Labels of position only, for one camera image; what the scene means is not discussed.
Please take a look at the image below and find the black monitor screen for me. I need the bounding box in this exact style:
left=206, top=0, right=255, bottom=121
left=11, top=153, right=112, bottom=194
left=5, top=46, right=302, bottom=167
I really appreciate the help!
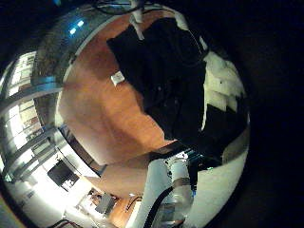
left=47, top=160, right=81, bottom=193

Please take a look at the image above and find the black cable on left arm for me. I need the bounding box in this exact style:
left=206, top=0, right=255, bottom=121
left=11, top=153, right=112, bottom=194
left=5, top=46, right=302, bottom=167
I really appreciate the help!
left=142, top=185, right=175, bottom=228

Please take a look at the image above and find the grey box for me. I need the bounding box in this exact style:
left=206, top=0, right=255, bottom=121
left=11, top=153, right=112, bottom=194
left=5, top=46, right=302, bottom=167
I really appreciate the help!
left=94, top=193, right=117, bottom=215

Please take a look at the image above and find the blue ceiling light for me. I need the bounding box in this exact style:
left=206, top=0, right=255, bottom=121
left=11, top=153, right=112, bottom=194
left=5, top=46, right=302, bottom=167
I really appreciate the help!
left=67, top=19, right=86, bottom=36

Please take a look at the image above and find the large framed window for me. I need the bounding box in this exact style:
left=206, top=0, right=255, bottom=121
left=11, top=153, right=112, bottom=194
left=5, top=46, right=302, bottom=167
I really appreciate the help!
left=0, top=50, right=65, bottom=184

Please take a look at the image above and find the black piece of clothing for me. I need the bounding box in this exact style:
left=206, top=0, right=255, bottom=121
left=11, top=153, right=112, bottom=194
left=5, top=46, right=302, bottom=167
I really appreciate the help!
left=105, top=17, right=250, bottom=160

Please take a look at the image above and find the white label tag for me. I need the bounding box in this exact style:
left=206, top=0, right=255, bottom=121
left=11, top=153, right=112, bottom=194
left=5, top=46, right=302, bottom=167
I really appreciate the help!
left=110, top=70, right=126, bottom=86

